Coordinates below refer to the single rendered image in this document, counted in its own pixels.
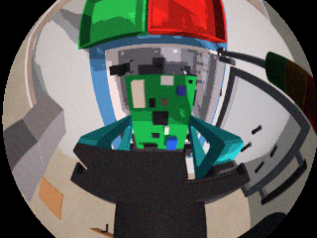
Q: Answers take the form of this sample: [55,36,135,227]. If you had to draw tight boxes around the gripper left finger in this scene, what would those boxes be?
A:
[77,115,133,151]

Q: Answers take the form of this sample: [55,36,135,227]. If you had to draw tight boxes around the green circuit board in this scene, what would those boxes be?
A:
[125,74,197,150]

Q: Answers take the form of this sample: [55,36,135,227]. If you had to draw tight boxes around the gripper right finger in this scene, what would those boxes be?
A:
[188,115,244,179]

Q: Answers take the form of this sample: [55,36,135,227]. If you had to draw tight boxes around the green open-top bin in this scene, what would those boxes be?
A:
[78,0,149,50]

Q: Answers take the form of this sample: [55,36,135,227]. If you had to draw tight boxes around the red bin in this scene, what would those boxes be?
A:
[148,0,227,44]

